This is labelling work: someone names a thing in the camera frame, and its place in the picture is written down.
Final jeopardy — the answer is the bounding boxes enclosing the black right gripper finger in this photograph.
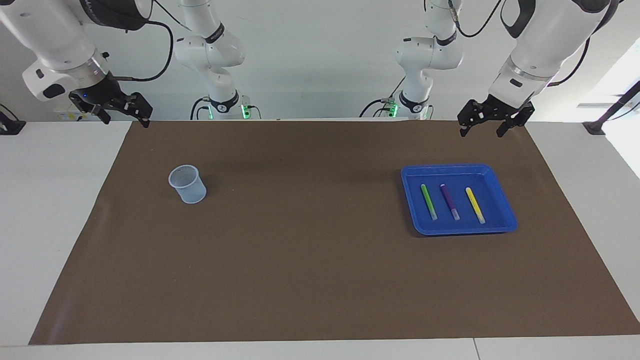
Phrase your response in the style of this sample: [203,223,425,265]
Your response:
[90,102,112,125]
[111,92,153,128]

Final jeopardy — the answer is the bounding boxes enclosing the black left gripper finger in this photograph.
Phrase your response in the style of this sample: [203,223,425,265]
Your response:
[496,105,535,138]
[457,99,489,138]

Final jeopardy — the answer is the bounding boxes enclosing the yellow pen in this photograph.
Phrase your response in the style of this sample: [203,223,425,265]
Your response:
[465,187,486,225]

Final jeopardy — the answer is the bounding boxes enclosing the purple pen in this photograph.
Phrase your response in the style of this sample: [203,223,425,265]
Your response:
[440,183,460,221]

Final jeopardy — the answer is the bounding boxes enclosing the green pen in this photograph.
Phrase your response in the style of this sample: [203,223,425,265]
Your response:
[420,184,438,221]

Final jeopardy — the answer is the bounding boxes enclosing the blue plastic tray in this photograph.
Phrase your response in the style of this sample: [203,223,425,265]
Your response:
[400,163,519,236]

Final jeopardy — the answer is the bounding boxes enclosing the black table clamp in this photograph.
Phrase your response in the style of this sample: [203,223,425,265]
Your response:
[0,103,27,136]

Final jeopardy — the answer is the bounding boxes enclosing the black clamp stand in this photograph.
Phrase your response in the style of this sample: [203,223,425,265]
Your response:
[582,80,640,136]

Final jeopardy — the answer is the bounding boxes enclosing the clear plastic cup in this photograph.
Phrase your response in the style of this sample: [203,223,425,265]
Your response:
[168,164,207,205]

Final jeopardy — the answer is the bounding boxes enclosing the brown table mat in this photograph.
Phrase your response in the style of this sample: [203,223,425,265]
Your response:
[28,120,640,346]

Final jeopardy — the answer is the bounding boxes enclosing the white wall socket box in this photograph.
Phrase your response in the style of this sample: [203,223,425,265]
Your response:
[54,100,101,122]

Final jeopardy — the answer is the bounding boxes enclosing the black right base cable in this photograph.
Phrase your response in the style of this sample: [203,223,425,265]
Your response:
[190,96,212,121]

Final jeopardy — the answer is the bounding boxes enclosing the black base cable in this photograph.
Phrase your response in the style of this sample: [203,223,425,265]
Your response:
[359,75,407,119]
[190,96,212,121]

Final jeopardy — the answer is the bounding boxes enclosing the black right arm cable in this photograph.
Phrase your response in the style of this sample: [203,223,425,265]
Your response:
[107,0,193,83]

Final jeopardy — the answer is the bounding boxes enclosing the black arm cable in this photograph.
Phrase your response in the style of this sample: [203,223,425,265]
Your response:
[107,0,193,83]
[424,0,592,88]

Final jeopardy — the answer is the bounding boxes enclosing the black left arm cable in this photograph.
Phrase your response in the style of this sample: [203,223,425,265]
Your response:
[424,0,592,88]

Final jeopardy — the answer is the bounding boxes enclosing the black left base cable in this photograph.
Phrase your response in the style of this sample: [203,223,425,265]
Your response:
[359,75,407,119]

